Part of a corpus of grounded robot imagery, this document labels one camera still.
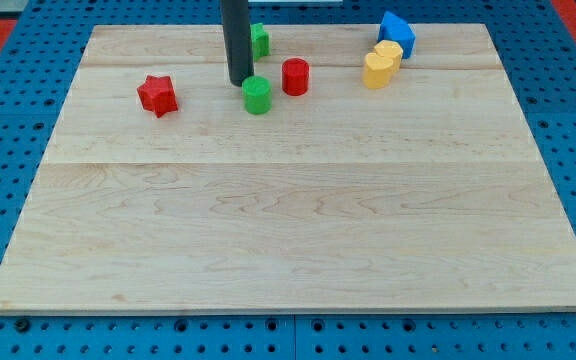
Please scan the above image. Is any green star block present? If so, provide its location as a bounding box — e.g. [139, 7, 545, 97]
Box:
[250, 23, 271, 62]

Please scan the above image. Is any yellow heart block front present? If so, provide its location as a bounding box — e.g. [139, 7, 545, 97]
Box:
[362, 52, 395, 89]

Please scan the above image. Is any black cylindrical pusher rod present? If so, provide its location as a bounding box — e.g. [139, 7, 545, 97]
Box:
[220, 0, 254, 87]

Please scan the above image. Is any red star block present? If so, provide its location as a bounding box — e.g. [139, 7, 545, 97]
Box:
[137, 75, 179, 118]

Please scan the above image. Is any blue pentagon block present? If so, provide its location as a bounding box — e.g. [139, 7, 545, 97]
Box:
[377, 11, 416, 59]

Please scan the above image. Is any light wooden board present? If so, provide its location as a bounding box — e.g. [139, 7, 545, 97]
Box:
[0, 23, 576, 316]

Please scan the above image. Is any yellow heart block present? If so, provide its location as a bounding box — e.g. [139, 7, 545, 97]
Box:
[362, 52, 395, 89]
[374, 40, 403, 73]

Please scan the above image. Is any green cylinder block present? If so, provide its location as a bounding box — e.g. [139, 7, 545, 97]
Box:
[242, 76, 272, 115]

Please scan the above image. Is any yellow heart block rear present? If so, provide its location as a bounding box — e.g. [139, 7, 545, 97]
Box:
[374, 40, 403, 73]

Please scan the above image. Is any red cylinder block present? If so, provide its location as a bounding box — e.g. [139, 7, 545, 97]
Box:
[282, 58, 310, 96]

